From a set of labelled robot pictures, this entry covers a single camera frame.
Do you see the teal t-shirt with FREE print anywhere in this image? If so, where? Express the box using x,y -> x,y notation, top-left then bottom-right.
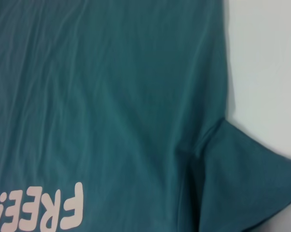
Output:
0,0 -> 291,232

